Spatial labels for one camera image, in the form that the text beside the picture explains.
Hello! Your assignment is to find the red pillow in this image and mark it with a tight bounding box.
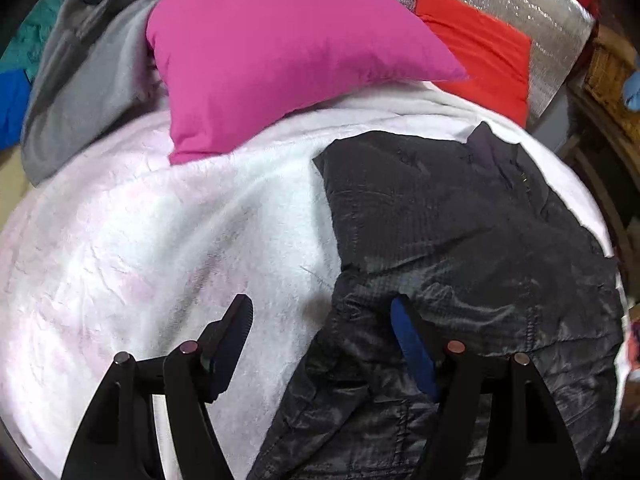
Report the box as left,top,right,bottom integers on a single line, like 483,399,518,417
414,0,532,127

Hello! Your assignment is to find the teal shirt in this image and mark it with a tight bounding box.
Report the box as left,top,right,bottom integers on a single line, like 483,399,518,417
1,0,63,81

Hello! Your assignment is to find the grey hoodie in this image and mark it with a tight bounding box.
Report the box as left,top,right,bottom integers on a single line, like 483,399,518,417
21,0,169,186

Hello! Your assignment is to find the pink pillow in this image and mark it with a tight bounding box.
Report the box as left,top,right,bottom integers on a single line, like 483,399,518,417
146,0,466,165

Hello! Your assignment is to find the wicker basket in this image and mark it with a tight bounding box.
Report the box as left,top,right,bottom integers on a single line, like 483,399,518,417
584,28,639,144

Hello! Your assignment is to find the blue jacket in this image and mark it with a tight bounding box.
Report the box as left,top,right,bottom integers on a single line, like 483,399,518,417
0,70,32,151

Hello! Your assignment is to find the white fleece blanket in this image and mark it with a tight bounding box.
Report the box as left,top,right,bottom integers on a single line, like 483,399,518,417
1,84,612,479

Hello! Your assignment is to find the wooden side shelf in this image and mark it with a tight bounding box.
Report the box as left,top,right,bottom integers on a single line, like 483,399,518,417
560,77,639,306

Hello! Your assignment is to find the black puffer jacket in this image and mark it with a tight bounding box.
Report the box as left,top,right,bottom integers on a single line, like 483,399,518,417
250,124,624,479

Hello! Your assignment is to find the blue cloth in basket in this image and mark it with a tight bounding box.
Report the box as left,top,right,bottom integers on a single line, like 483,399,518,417
623,58,640,112

